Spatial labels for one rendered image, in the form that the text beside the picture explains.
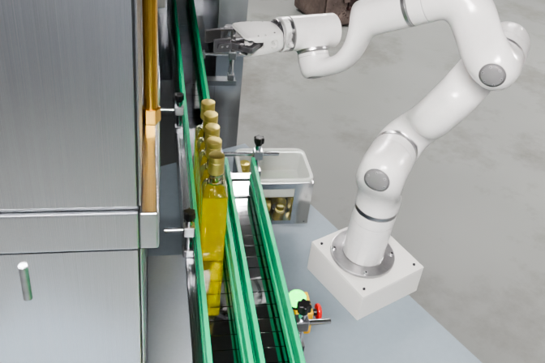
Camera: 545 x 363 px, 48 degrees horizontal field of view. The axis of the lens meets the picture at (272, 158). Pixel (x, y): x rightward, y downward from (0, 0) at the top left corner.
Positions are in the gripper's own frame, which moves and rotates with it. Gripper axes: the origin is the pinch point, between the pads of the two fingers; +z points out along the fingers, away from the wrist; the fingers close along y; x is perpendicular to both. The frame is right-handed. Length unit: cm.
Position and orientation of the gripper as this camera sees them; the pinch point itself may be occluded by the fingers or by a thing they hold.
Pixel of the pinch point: (216, 40)
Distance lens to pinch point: 144.6
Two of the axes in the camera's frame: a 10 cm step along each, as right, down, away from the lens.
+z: -9.0, 1.6, -4.1
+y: -4.3, -5.4, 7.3
